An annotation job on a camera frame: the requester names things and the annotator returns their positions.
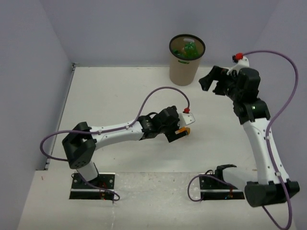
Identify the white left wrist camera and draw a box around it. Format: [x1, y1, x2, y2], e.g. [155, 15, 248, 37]
[178, 113, 195, 127]

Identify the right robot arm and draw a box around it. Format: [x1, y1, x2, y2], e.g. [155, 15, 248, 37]
[199, 66, 300, 207]

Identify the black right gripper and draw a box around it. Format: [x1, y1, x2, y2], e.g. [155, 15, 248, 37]
[200, 65, 242, 101]

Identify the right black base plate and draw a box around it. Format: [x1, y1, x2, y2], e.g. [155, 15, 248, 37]
[199, 176, 245, 201]

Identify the orange bottle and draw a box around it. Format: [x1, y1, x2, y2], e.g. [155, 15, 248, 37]
[175, 127, 190, 138]

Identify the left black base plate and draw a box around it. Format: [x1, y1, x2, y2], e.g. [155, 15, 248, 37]
[69, 172, 116, 200]

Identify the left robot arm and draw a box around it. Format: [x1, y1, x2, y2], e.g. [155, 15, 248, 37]
[62, 106, 195, 188]

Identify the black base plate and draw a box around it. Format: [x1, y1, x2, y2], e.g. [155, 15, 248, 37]
[199, 176, 245, 201]
[69, 172, 116, 200]

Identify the green bottle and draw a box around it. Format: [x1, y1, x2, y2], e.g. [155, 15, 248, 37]
[173, 49, 186, 59]
[184, 42, 199, 59]

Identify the green bottle front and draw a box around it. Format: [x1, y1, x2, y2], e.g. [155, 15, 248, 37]
[184, 42, 199, 59]

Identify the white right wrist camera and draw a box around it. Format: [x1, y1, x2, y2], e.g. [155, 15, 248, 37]
[227, 53, 249, 75]

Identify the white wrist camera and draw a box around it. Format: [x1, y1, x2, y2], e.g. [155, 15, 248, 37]
[178, 113, 195, 127]
[227, 53, 249, 75]

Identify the brown cardboard bin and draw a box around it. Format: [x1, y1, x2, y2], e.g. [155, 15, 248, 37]
[169, 34, 206, 86]

